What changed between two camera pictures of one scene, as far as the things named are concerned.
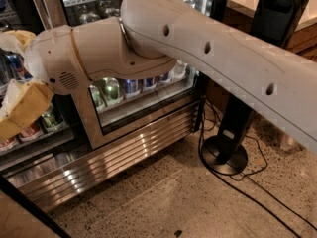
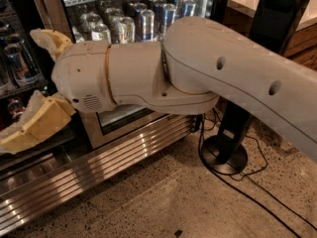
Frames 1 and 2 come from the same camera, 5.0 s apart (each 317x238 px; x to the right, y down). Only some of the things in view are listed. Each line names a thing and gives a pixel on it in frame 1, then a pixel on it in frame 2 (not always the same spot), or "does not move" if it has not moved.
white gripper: (52, 61) -> (82, 73)
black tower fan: (278, 14) does not move
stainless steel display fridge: (108, 130) does not move
